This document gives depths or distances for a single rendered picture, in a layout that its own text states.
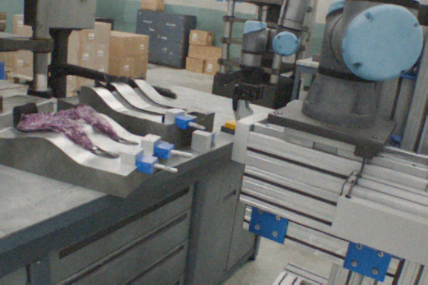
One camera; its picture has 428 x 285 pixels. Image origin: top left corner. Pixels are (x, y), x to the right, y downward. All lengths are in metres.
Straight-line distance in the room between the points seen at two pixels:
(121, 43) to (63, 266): 4.96
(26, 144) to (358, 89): 0.74
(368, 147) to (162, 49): 7.77
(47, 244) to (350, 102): 0.69
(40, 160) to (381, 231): 0.74
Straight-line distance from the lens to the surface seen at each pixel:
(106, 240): 1.08
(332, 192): 0.82
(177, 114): 1.17
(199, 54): 8.08
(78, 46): 5.02
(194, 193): 1.36
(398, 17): 0.63
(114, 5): 9.88
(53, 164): 0.97
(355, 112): 0.79
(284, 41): 1.21
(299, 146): 0.81
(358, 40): 0.62
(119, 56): 5.82
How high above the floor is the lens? 1.21
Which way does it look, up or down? 16 degrees down
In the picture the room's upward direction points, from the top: 7 degrees clockwise
